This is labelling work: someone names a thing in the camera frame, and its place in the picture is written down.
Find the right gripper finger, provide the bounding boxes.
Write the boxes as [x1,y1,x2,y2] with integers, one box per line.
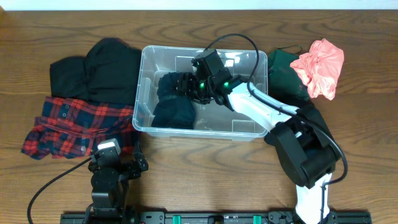
[174,84,195,97]
[174,72,196,83]

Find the dark navy garment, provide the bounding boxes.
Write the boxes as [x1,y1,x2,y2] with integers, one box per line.
[151,72,196,129]

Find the dark green garment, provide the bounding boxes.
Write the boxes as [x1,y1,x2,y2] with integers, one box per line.
[268,45,310,107]

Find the black garment with tape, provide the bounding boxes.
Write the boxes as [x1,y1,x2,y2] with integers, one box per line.
[271,100,334,150]

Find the coral pink garment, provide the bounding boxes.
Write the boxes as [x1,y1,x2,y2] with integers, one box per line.
[290,39,345,101]

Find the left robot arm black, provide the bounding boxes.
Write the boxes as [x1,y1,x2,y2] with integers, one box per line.
[88,138,149,220]

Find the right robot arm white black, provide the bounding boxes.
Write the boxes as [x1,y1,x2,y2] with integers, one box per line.
[172,73,346,223]

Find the clear plastic storage bin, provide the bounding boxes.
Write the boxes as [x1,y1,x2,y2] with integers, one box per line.
[132,45,268,141]

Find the red plaid flannel shirt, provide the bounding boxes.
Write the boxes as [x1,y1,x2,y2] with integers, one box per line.
[21,96,140,160]

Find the black folded hoodie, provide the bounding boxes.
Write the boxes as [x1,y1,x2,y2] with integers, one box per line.
[50,38,141,105]

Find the black mounting rail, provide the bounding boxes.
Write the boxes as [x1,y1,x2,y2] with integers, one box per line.
[60,211,373,224]

